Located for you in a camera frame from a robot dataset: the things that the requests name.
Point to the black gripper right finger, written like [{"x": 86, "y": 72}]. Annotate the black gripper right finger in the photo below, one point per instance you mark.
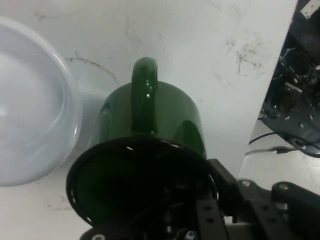
[{"x": 270, "y": 215}]

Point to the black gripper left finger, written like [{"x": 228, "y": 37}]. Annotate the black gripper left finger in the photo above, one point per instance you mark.
[{"x": 207, "y": 217}]

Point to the green enamel mug white lettering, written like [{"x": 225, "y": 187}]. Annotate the green enamel mug white lettering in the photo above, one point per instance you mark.
[{"x": 150, "y": 112}]

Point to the black electronic device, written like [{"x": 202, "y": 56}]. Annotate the black electronic device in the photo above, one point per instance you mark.
[{"x": 297, "y": 95}]

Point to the blue bowl white inside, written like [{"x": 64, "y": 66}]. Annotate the blue bowl white inside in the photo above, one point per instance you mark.
[{"x": 30, "y": 100}]

